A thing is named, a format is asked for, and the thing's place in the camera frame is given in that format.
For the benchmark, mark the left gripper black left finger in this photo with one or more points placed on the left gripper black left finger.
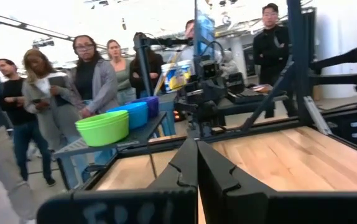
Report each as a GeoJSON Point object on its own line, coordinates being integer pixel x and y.
{"type": "Point", "coordinates": [166, 205]}

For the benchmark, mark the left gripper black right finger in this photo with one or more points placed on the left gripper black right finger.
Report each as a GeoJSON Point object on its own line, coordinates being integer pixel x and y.
{"type": "Point", "coordinates": [259, 208]}

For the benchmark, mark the blue plastic bowl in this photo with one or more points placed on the blue plastic bowl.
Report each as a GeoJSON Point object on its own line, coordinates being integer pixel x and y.
{"type": "Point", "coordinates": [138, 119]}
{"type": "Point", "coordinates": [128, 106]}

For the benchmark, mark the green plastic bowl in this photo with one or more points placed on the green plastic bowl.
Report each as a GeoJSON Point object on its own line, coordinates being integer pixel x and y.
{"type": "Point", "coordinates": [107, 135]}
{"type": "Point", "coordinates": [104, 117]}

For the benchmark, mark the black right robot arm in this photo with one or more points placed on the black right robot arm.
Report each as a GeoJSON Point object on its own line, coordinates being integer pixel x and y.
{"type": "Point", "coordinates": [208, 115]}

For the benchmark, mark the white tub blue yellow label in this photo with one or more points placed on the white tub blue yellow label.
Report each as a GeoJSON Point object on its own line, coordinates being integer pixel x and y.
{"type": "Point", "coordinates": [175, 77]}

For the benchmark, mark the purple plastic bowl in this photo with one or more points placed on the purple plastic bowl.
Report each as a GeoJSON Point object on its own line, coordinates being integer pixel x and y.
{"type": "Point", "coordinates": [153, 109]}

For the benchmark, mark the blue vertical banner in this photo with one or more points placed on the blue vertical banner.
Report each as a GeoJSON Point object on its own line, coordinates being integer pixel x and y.
{"type": "Point", "coordinates": [204, 28]}

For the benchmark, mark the black perforated metal rack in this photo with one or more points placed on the black perforated metal rack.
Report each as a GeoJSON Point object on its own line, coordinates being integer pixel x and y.
{"type": "Point", "coordinates": [141, 133]}

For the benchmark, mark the silver angled bar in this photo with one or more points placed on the silver angled bar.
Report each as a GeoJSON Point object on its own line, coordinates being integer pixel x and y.
{"type": "Point", "coordinates": [317, 115]}

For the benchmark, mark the dark drawer cabinet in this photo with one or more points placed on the dark drawer cabinet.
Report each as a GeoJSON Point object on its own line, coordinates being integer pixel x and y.
{"type": "Point", "coordinates": [343, 130]}

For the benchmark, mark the dark tablet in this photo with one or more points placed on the dark tablet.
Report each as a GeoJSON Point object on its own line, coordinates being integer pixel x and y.
{"type": "Point", "coordinates": [58, 81]}

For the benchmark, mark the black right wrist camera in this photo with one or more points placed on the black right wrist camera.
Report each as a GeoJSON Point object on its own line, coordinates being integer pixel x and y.
{"type": "Point", "coordinates": [210, 69]}

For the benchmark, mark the black aluminium table frame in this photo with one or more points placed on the black aluminium table frame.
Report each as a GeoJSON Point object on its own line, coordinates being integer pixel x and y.
{"type": "Point", "coordinates": [259, 128]}

